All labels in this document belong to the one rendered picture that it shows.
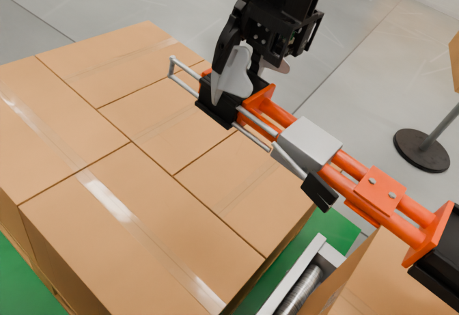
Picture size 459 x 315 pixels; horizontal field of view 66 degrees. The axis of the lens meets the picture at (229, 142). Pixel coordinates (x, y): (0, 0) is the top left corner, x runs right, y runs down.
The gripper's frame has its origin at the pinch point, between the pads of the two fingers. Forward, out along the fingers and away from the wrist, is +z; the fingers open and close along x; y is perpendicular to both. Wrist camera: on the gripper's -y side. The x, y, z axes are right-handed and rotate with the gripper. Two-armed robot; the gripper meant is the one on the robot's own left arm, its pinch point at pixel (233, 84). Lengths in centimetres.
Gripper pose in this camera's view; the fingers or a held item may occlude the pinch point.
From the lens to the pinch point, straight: 52.3
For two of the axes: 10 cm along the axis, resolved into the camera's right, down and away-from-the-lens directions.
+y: 7.4, 5.8, -3.3
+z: -2.2, 6.8, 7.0
